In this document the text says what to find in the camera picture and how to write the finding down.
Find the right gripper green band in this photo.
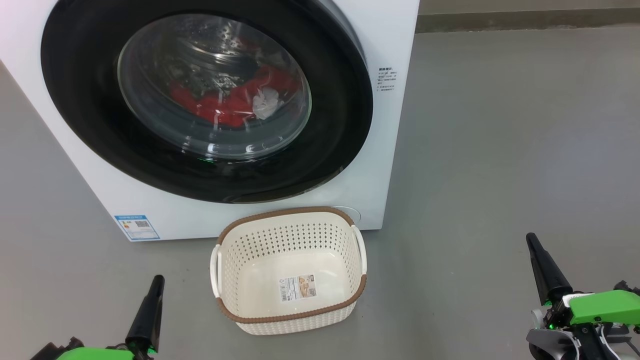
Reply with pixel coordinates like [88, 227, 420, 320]
[526, 232, 640, 360]

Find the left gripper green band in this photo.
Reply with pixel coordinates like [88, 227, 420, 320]
[56, 275, 165, 360]

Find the black round glass washer door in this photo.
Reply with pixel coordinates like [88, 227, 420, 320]
[41, 0, 375, 205]

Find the red garment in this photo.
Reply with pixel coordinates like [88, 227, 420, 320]
[169, 65, 302, 129]

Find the white cloth piece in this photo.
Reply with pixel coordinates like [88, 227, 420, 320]
[252, 87, 285, 120]

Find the cream laundry basket brown rim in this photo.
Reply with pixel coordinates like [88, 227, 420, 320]
[210, 206, 369, 336]

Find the white barcode product label sticker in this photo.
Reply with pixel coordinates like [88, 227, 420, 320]
[279, 273, 317, 303]

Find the white front-load washing machine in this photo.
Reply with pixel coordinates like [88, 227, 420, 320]
[0, 0, 421, 243]

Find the blue energy label sticker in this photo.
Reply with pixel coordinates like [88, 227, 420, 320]
[114, 215, 161, 242]

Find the round drain filter cover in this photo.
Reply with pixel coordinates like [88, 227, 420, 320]
[332, 205, 362, 227]

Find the printed warning text sticker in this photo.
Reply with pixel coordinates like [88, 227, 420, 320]
[377, 65, 399, 94]

